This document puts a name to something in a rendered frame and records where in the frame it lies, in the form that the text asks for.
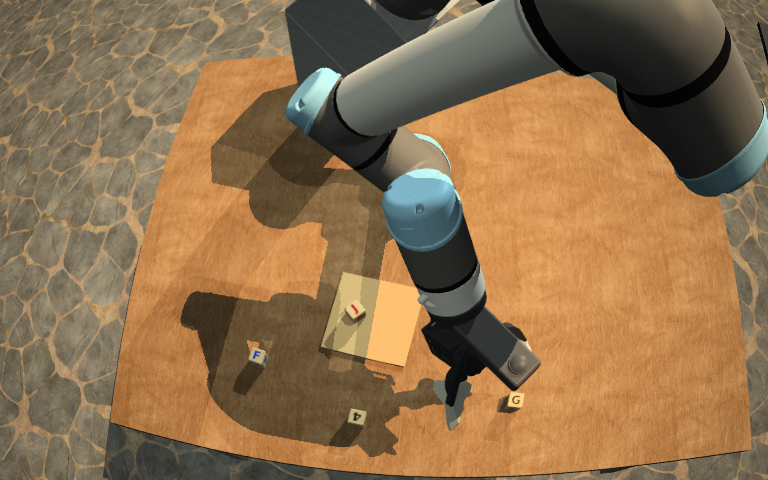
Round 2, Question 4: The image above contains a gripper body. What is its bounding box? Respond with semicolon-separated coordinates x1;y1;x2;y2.
421;291;487;376

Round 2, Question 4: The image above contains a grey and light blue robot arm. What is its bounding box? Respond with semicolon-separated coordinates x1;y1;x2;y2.
286;0;768;391

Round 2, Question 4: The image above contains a beige letter block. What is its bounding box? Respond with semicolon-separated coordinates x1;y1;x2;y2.
249;347;268;368
347;409;367;427
505;392;524;410
344;300;366;324

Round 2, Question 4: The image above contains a light orange mat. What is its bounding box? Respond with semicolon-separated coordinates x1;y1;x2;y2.
321;272;421;367

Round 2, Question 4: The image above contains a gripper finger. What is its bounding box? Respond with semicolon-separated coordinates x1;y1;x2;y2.
503;322;532;351
433;362;472;431

